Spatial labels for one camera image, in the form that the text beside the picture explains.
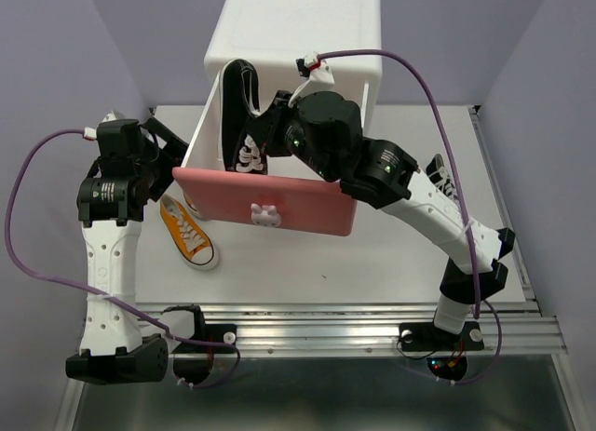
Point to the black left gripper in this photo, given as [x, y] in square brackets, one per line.
[172, 154]

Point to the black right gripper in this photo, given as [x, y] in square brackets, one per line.
[266, 128]

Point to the black canvas sneaker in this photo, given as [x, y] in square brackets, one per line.
[239, 103]
[441, 177]

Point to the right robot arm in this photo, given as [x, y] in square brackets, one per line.
[324, 131]

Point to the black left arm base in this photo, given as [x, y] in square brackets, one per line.
[208, 355]

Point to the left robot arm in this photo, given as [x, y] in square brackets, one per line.
[113, 350]

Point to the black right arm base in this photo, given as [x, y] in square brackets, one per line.
[443, 352]

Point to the white shoe cabinet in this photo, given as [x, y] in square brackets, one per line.
[273, 34]

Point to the orange canvas sneaker far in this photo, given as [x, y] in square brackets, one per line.
[192, 208]

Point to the orange canvas sneaker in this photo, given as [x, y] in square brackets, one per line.
[194, 245]
[192, 208]

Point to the orange canvas sneaker near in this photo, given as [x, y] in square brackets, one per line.
[194, 245]

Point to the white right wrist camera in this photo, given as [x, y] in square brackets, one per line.
[317, 74]

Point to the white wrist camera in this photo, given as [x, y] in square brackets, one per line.
[90, 134]
[317, 74]

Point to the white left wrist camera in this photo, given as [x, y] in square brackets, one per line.
[90, 134]

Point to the aluminium table edge rail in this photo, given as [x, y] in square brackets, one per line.
[317, 320]

